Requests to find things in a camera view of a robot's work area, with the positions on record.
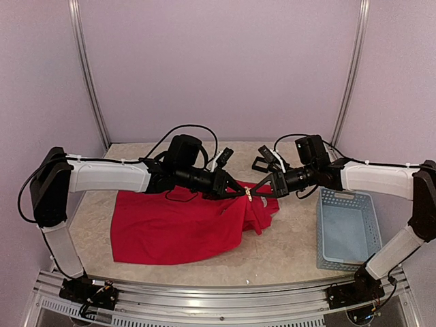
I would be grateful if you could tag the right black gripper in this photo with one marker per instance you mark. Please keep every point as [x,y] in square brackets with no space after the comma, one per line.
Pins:
[276,192]

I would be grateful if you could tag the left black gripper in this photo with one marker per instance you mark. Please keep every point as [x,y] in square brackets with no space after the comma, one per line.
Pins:
[218,191]

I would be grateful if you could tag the silver white brooch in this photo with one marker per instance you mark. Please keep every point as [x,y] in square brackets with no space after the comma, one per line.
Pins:
[248,193]

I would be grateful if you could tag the red t-shirt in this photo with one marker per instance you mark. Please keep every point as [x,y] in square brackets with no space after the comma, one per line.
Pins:
[180,227]

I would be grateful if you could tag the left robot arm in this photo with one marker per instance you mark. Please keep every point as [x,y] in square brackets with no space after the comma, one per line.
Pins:
[61,174]

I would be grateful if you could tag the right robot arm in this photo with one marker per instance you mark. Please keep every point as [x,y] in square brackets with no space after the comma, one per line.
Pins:
[414,183]

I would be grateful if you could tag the blue plastic basket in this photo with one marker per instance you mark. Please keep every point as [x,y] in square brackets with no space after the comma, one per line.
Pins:
[347,230]

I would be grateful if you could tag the black square frame left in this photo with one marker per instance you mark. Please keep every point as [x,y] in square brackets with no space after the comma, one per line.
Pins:
[260,164]

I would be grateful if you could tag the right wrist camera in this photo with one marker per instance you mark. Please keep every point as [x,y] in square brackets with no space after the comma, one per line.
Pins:
[311,150]

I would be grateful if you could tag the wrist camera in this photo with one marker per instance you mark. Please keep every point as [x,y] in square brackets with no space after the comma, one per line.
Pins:
[311,150]
[183,151]

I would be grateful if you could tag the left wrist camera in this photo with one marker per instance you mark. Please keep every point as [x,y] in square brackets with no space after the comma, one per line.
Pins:
[183,151]

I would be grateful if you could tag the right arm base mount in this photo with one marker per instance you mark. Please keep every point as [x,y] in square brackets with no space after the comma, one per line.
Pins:
[345,295]

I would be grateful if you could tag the aluminium front rail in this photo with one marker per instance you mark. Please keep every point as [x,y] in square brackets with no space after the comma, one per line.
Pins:
[293,304]

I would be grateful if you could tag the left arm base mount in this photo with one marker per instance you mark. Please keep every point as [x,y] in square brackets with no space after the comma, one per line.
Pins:
[86,291]

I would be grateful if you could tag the right aluminium corner post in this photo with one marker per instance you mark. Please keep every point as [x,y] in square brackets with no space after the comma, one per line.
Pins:
[358,45]

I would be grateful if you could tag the aluminium corner post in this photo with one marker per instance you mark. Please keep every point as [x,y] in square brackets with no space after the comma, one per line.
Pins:
[358,45]
[74,12]

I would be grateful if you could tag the left aluminium corner post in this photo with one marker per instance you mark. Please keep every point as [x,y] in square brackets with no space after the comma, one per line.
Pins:
[74,12]

